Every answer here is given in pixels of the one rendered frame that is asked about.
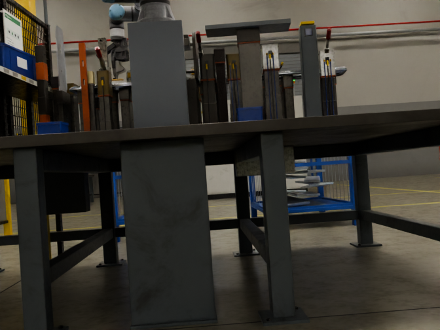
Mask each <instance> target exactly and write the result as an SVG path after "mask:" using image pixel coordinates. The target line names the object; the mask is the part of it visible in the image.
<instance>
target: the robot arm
mask: <svg viewBox="0 0 440 330"><path fill-rule="evenodd" d="M102 1H103V2H104V3H134V6H122V5H120V4H114V5H112V6H111V7H110V9H109V29H110V38H111V42H113V43H112V44H110V45H109V46H108V47H107V54H110V53H111V64H112V68H113V76H114V77H115V78H116V79H118V76H119V74H121V73H125V72H126V69H125V68H124V67H123V66H122V64H121V63H120V62H127V61H130V59H129V49H128V46H127V42H128V39H127V38H126V37H125V38H124V22H157V21H169V20H175V19H174V16H173V14H172V11H171V8H170V0H102Z"/></svg>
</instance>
